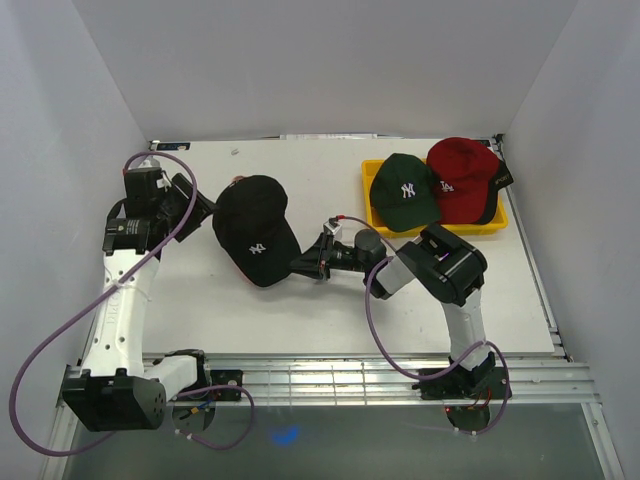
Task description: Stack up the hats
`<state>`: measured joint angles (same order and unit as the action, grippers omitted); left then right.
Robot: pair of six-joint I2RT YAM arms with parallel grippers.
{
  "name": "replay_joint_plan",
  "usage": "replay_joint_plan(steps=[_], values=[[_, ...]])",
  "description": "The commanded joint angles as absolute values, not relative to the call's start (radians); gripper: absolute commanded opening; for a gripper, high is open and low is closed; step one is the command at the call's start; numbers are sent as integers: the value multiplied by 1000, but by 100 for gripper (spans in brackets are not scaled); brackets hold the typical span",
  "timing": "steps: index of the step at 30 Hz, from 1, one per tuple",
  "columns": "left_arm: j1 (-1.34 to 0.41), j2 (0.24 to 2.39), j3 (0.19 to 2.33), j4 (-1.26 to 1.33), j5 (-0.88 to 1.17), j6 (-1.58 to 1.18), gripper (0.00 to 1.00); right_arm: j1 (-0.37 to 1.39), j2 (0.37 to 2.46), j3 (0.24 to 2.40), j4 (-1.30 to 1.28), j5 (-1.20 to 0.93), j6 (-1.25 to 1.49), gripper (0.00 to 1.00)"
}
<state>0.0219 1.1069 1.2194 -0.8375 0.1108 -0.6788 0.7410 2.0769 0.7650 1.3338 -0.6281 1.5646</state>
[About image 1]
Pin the pink baseball cap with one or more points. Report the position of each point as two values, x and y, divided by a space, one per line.
237 179

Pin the black Yankees baseball cap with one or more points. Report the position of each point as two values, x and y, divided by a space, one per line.
250 225

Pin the dark green Yankees cap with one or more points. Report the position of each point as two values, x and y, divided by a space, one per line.
402 193

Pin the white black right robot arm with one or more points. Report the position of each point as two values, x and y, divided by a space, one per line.
449 268

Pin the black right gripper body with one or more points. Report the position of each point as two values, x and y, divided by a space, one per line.
343 257

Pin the black sport baseball cap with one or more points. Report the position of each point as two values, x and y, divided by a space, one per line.
500 180

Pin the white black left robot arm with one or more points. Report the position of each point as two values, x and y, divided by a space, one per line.
114 391

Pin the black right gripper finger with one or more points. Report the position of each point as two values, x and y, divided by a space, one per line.
317 254
314 272

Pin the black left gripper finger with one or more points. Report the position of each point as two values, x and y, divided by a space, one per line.
179 229
184 198

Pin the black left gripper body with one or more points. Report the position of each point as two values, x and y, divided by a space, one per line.
167 208

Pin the yellow plastic bin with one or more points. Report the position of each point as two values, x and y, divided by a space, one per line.
370 168

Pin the aluminium front rail frame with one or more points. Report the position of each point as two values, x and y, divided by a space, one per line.
358 419

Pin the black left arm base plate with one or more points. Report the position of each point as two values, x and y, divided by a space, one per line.
219 385

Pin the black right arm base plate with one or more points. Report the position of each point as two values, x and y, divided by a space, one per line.
488 378

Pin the red baseball cap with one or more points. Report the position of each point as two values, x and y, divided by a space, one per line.
463 169

